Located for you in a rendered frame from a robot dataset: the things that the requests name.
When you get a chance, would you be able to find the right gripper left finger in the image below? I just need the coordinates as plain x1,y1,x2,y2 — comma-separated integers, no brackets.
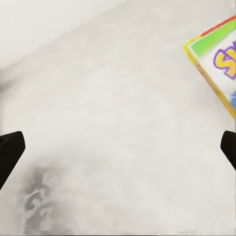
0,131,26,190

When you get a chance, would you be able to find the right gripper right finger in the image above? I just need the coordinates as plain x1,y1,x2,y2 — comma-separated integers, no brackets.
220,131,236,170

